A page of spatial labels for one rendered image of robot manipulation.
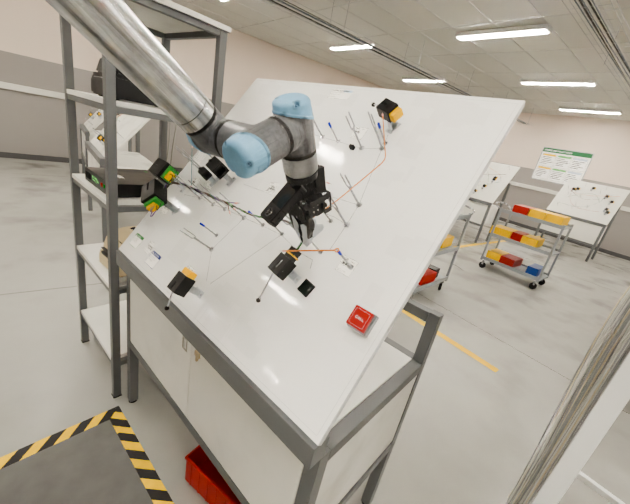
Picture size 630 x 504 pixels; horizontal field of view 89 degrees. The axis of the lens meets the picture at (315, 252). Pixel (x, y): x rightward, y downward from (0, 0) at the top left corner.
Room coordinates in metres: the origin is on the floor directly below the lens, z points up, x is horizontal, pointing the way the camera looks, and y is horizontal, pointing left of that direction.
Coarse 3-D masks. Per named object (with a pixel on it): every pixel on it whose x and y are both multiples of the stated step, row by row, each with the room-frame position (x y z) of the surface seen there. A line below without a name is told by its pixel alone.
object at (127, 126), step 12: (120, 120) 3.88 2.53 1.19; (132, 120) 3.60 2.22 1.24; (144, 120) 3.36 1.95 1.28; (120, 132) 3.51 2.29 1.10; (132, 132) 3.28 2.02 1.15; (96, 144) 3.68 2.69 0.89; (120, 144) 3.20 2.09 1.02; (96, 156) 3.21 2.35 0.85; (120, 156) 3.75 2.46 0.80; (132, 156) 3.92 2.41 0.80; (120, 168) 3.21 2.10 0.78; (132, 168) 3.29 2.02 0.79; (144, 168) 3.36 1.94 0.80; (132, 204) 3.29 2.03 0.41
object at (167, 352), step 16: (144, 304) 1.15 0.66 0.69; (144, 320) 1.15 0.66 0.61; (160, 320) 1.06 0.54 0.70; (144, 336) 1.15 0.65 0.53; (160, 336) 1.05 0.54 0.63; (176, 336) 0.97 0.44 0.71; (144, 352) 1.15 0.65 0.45; (160, 352) 1.05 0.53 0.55; (176, 352) 0.97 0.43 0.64; (160, 368) 1.05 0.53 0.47; (176, 368) 0.97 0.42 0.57; (176, 384) 0.96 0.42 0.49; (176, 400) 0.96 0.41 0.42
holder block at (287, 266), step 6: (276, 258) 0.80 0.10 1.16; (282, 258) 0.80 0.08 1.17; (288, 258) 0.79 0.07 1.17; (270, 264) 0.80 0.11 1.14; (276, 264) 0.79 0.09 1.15; (282, 264) 0.78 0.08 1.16; (288, 264) 0.79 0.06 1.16; (294, 264) 0.80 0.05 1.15; (276, 270) 0.77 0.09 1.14; (282, 270) 0.78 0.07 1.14; (288, 270) 0.79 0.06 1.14; (282, 276) 0.78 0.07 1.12
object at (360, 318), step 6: (354, 312) 0.68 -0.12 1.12; (360, 312) 0.67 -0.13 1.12; (366, 312) 0.67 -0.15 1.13; (348, 318) 0.67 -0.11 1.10; (354, 318) 0.67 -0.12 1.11; (360, 318) 0.66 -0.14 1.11; (366, 318) 0.66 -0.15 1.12; (372, 318) 0.66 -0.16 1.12; (354, 324) 0.66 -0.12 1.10; (360, 324) 0.65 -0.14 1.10; (366, 324) 0.65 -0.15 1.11; (360, 330) 0.64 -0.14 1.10
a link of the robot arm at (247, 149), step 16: (224, 128) 0.61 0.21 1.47; (240, 128) 0.60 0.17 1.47; (256, 128) 0.59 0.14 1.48; (272, 128) 0.60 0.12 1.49; (288, 128) 0.62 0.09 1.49; (224, 144) 0.57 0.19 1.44; (240, 144) 0.55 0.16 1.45; (256, 144) 0.56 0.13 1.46; (272, 144) 0.58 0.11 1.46; (288, 144) 0.61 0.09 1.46; (240, 160) 0.55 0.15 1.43; (256, 160) 0.56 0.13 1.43; (272, 160) 0.59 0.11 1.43; (240, 176) 0.57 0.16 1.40
